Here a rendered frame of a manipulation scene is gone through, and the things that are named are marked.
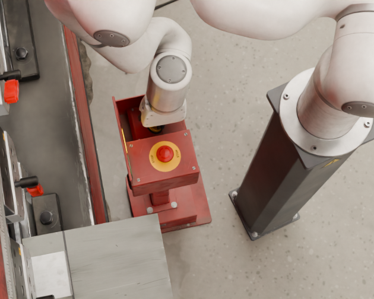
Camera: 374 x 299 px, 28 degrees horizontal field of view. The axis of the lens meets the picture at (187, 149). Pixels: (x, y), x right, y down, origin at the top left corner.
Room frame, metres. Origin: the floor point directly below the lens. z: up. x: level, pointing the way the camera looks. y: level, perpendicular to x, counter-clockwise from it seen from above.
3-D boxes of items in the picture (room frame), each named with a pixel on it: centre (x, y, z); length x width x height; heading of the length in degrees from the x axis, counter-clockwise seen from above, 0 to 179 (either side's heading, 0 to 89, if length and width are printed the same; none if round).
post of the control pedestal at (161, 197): (0.47, 0.07, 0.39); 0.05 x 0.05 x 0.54; 18
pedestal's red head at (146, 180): (0.47, 0.07, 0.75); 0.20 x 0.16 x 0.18; 18
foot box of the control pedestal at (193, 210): (0.48, 0.04, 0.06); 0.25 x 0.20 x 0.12; 108
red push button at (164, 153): (0.43, 0.05, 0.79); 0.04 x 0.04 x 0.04
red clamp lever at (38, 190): (0.26, 0.27, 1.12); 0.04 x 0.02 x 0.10; 106
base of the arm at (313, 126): (0.49, -0.27, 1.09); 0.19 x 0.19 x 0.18
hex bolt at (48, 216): (0.24, 0.27, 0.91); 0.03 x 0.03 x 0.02
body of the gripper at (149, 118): (0.53, 0.06, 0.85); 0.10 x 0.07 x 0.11; 108
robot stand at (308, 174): (0.49, -0.27, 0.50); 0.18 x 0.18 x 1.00; 31
